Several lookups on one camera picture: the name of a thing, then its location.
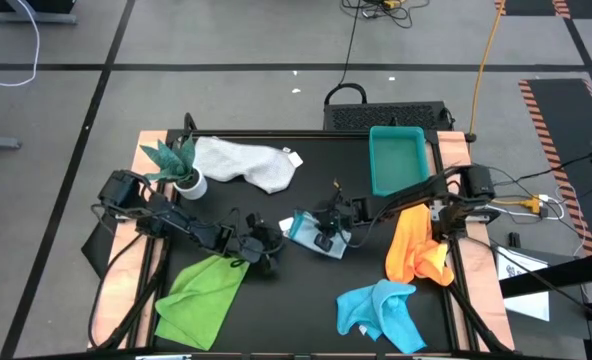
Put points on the pale blue microfiber towel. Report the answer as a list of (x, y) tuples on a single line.
[(298, 237)]

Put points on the small black block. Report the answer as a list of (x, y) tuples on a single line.
[(514, 239)]

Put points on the orange microfiber towel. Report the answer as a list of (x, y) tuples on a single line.
[(411, 250)]

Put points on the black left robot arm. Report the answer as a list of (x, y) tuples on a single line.
[(176, 220)]

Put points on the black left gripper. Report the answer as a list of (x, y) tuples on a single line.
[(258, 245)]

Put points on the fake plant in white pot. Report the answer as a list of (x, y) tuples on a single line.
[(176, 160)]

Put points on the black computer case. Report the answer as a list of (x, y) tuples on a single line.
[(386, 116)]

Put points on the wooden side board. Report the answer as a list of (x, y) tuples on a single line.
[(118, 295), (453, 147)]

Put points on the teal plastic bin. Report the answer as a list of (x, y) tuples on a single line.
[(398, 162)]

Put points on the white label strip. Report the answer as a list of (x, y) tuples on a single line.
[(163, 357)]

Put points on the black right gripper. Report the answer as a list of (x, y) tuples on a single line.
[(338, 215)]

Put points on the bright blue microfiber towel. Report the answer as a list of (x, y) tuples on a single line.
[(381, 310)]

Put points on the white printed sign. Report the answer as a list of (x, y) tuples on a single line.
[(526, 305)]

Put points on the black hazard striped mat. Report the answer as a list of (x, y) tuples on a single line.
[(531, 6), (561, 125)]

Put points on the black frame beam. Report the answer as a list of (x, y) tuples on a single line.
[(551, 277)]

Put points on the black table frame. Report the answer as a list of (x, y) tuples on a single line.
[(301, 133)]

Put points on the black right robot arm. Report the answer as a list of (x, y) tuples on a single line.
[(411, 192)]

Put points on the lime green microfiber towel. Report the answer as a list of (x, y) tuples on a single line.
[(201, 300)]

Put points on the grey waffle weave towel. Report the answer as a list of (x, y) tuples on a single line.
[(241, 162)]

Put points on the black flat sheet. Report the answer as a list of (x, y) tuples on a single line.
[(96, 247)]

